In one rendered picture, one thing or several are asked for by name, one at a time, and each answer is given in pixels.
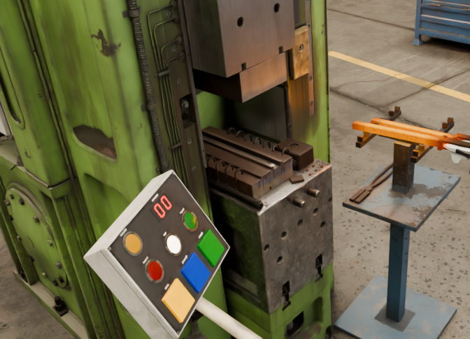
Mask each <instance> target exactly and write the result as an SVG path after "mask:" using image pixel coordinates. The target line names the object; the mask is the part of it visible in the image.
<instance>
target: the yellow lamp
mask: <svg viewBox="0 0 470 339"><path fill-rule="evenodd" d="M126 246H127V249H128V250H129V251H130V252H133V253H137V252H138V251H139V250H140V248H141V242H140V240H139V239H138V237H137V236H135V235H134V234H130V235H128V236H127V238H126Z"/></svg>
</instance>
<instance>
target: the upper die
mask: <svg viewBox="0 0 470 339"><path fill-rule="evenodd" d="M192 72H193V78H194V86H195V87H196V88H198V89H202V90H204V91H207V92H211V93H214V94H217V95H220V96H223V97H226V98H229V99H233V100H235V101H239V102H241V103H243V102H245V101H247V100H249V99H251V98H253V97H255V96H257V95H259V94H261V93H263V92H265V91H267V90H269V89H271V88H273V87H275V86H276V85H279V84H280V83H282V82H285V81H286V80H287V71H286V59H285V52H279V54H278V55H276V56H274V57H271V58H269V59H267V60H265V61H262V62H260V63H258V64H256V65H254V66H251V67H250V68H247V69H244V68H242V71H241V72H239V73H236V74H234V75H232V76H229V77H228V78H225V77H222V76H219V75H215V74H212V73H207V72H205V71H200V70H198V69H195V68H192Z"/></svg>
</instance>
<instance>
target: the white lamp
mask: <svg viewBox="0 0 470 339"><path fill-rule="evenodd" d="M167 245H168V247H169V249H170V250H171V251H172V252H173V253H177V252H179V250H180V242H179V240H178V239H177V238H176V237H175V236H169V238H168V240H167Z"/></svg>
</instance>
